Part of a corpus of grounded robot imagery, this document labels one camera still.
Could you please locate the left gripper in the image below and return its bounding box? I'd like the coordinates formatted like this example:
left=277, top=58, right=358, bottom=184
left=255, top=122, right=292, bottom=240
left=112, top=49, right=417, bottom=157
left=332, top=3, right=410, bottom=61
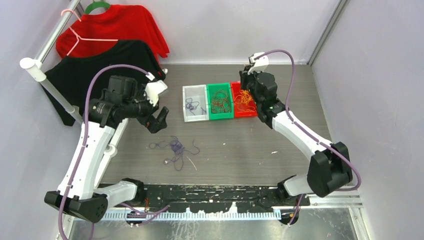
left=122, top=84, right=168, bottom=133

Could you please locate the orange cable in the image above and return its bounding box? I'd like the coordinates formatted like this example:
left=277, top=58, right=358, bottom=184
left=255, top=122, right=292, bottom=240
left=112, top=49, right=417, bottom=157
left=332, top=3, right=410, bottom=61
left=234, top=88, right=258, bottom=114

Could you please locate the coloured cable bundle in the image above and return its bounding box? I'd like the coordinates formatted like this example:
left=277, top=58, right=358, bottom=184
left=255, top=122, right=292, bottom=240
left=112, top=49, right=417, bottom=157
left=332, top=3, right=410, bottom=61
left=148, top=135, right=201, bottom=172

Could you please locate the red cable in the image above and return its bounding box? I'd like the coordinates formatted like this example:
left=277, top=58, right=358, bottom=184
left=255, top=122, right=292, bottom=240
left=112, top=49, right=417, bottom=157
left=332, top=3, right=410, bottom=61
left=209, top=88, right=233, bottom=115

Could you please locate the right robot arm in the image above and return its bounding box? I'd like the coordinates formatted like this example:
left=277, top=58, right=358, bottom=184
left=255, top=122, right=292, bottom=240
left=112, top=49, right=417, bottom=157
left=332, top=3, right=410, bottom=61
left=239, top=70, right=354, bottom=206

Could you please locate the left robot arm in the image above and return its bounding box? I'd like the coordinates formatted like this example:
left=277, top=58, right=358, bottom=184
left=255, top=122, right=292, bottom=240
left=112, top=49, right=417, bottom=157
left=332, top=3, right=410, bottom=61
left=44, top=75, right=169, bottom=223

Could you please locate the red plastic bin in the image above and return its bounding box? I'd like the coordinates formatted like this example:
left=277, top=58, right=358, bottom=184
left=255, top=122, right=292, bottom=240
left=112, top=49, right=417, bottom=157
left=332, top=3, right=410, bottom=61
left=230, top=81, right=258, bottom=118

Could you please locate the white plastic bin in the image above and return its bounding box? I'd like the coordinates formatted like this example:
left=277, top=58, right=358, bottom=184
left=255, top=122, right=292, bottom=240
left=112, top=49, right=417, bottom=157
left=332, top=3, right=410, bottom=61
left=182, top=84, right=210, bottom=123

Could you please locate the green plastic bin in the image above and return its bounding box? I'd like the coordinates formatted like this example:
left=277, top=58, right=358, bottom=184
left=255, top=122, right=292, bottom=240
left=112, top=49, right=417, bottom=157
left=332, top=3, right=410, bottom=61
left=206, top=82, right=234, bottom=121

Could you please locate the black t-shirt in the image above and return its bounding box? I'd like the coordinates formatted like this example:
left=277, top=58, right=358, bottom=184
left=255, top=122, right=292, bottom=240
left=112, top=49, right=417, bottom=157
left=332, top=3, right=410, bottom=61
left=42, top=40, right=166, bottom=127

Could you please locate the red t-shirt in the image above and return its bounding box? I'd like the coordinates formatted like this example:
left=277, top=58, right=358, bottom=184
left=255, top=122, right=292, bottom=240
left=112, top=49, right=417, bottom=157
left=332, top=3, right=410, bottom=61
left=55, top=4, right=170, bottom=61

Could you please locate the pink hanger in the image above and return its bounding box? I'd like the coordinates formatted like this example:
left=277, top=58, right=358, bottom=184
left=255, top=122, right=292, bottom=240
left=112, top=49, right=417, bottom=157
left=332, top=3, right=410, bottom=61
left=60, top=9, right=118, bottom=56

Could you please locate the white clothes rack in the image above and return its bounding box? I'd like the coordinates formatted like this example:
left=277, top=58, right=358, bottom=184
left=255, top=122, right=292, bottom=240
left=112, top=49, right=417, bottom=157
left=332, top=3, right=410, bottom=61
left=19, top=0, right=129, bottom=188

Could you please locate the green hanger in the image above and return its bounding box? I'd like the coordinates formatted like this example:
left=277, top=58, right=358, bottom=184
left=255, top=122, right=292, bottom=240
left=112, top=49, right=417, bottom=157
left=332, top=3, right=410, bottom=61
left=84, top=0, right=111, bottom=15

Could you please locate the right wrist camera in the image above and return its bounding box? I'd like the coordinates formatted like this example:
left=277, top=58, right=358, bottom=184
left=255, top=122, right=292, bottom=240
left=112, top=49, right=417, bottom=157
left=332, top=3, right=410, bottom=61
left=247, top=52, right=269, bottom=75

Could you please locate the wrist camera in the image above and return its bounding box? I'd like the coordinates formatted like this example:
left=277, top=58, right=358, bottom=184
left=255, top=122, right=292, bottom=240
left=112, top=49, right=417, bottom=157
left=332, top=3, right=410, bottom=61
left=144, top=80, right=168, bottom=107
left=247, top=52, right=269, bottom=75

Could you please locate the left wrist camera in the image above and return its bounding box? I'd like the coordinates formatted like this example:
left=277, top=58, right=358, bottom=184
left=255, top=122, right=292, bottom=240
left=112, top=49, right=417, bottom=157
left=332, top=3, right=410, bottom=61
left=144, top=80, right=168, bottom=107

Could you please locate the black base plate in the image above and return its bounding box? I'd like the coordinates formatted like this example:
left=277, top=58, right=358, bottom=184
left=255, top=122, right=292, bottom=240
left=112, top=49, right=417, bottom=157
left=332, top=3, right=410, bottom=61
left=125, top=184, right=298, bottom=214

